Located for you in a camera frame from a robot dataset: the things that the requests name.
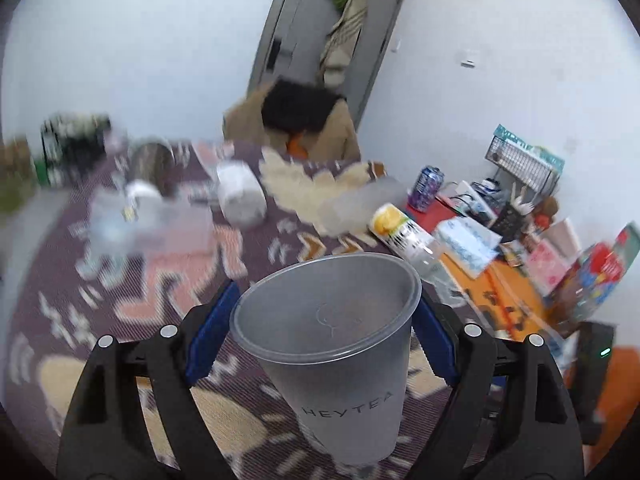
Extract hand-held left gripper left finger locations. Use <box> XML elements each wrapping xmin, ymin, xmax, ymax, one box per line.
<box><xmin>56</xmin><ymin>280</ymin><xmax>242</xmax><ymax>480</ymax></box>

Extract striped beige scarf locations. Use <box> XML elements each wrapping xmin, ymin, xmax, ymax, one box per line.
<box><xmin>318</xmin><ymin>0</ymin><xmax>371</xmax><ymax>88</ymax></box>

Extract yellow label plastic bottle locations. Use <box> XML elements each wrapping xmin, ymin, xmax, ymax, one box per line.
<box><xmin>367</xmin><ymin>202</ymin><xmax>468</xmax><ymax>307</ymax></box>

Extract pink packet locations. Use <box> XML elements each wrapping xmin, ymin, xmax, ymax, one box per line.
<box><xmin>524</xmin><ymin>239</ymin><xmax>572</xmax><ymax>297</ymax></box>

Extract clear plastic cup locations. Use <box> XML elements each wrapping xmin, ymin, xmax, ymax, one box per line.
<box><xmin>320</xmin><ymin>178</ymin><xmax>423</xmax><ymax>237</ymax></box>

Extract metal pot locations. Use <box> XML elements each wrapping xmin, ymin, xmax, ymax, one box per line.
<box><xmin>129</xmin><ymin>140</ymin><xmax>177</xmax><ymax>197</ymax></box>

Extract purple drink can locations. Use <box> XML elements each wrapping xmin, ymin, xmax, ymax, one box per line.
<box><xmin>407</xmin><ymin>165</ymin><xmax>446</xmax><ymax>213</ymax></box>

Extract patterned purple blanket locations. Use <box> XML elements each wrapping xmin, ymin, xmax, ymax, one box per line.
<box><xmin>7</xmin><ymin>139</ymin><xmax>501</xmax><ymax>480</ymax></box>

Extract cream fluffy cloth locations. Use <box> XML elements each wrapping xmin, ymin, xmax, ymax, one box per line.
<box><xmin>259</xmin><ymin>147</ymin><xmax>388</xmax><ymax>237</ymax></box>

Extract blue white tissue packet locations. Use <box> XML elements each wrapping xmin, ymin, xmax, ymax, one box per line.
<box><xmin>432</xmin><ymin>217</ymin><xmax>502</xmax><ymax>279</ymax></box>

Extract wire basket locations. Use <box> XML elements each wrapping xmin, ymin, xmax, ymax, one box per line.
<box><xmin>484</xmin><ymin>124</ymin><xmax>566</xmax><ymax>197</ymax></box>

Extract orange mat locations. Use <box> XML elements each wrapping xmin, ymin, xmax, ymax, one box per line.
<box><xmin>442</xmin><ymin>255</ymin><xmax>551</xmax><ymax>341</ymax></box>

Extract white paper roll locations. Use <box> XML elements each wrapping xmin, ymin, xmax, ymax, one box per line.
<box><xmin>215</xmin><ymin>160</ymin><xmax>267</xmax><ymax>227</ymax></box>

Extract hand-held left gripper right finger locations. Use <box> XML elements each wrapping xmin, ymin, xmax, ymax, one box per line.
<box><xmin>404</xmin><ymin>296</ymin><xmax>587</xmax><ymax>480</ymax></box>

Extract clear plastic bottle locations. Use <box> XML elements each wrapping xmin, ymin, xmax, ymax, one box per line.
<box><xmin>89</xmin><ymin>180</ymin><xmax>216</xmax><ymax>273</ymax></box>

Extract colourful printed box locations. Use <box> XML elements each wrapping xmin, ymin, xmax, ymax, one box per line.
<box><xmin>547</xmin><ymin>224</ymin><xmax>640</xmax><ymax>323</ymax></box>

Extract black crate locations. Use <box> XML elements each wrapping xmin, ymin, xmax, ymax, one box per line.
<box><xmin>40</xmin><ymin>114</ymin><xmax>112</xmax><ymax>187</ymax></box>

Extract orange cloth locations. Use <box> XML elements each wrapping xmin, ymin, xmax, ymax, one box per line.
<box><xmin>594</xmin><ymin>346</ymin><xmax>640</xmax><ymax>442</ymax></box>

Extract black pen holder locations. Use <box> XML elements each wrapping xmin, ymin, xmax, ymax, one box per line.
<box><xmin>491</xmin><ymin>199</ymin><xmax>532</xmax><ymax>242</ymax></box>

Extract frosted plastic cup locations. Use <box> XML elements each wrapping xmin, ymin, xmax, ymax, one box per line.
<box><xmin>229</xmin><ymin>253</ymin><xmax>422</xmax><ymax>466</ymax></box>

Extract grey door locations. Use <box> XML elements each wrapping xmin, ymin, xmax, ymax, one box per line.
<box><xmin>246</xmin><ymin>0</ymin><xmax>412</xmax><ymax>128</ymax></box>

